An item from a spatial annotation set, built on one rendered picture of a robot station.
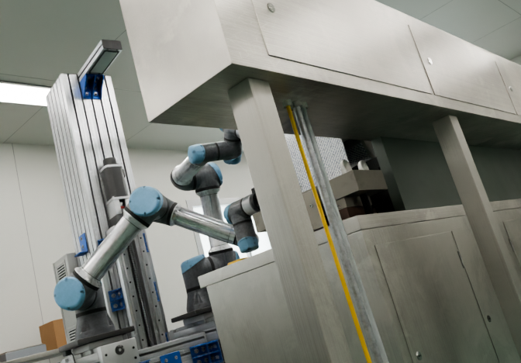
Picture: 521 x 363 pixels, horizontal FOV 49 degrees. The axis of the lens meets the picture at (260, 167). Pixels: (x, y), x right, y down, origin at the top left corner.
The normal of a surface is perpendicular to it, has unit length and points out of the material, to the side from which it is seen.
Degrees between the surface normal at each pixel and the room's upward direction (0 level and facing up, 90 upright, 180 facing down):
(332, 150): 90
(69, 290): 95
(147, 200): 86
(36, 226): 90
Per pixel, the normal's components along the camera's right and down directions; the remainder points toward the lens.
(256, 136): -0.66, -0.01
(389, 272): 0.70, -0.36
